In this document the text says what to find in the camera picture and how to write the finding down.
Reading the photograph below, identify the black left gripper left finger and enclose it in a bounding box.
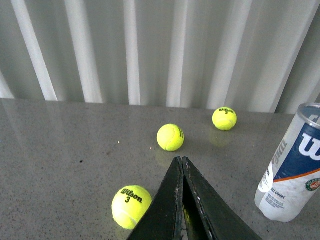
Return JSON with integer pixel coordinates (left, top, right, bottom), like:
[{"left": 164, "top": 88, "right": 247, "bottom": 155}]
[{"left": 128, "top": 156, "right": 184, "bottom": 240}]

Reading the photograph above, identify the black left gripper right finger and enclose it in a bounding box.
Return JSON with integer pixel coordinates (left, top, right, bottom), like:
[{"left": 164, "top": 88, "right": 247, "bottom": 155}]
[{"left": 182, "top": 157, "right": 261, "bottom": 240}]

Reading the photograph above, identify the clear Wilson tennis ball can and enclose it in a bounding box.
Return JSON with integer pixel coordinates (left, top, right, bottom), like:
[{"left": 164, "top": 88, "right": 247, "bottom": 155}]
[{"left": 254, "top": 103, "right": 320, "bottom": 223}]

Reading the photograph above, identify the tennis ball near left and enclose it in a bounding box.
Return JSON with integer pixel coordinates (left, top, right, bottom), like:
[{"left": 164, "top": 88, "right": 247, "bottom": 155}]
[{"left": 111, "top": 185, "right": 152, "bottom": 230}]

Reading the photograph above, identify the Head Team tennis ball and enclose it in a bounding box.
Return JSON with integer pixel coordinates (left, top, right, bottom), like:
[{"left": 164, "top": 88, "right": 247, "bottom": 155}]
[{"left": 157, "top": 123, "right": 185, "bottom": 152}]

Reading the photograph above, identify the Wilson 3 tennis ball far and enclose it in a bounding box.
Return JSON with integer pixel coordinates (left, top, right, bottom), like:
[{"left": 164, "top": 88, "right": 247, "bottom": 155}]
[{"left": 212, "top": 107, "right": 238, "bottom": 131}]

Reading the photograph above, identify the white pleated curtain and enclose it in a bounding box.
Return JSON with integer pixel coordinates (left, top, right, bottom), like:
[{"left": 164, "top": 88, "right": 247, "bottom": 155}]
[{"left": 0, "top": 0, "right": 320, "bottom": 114}]

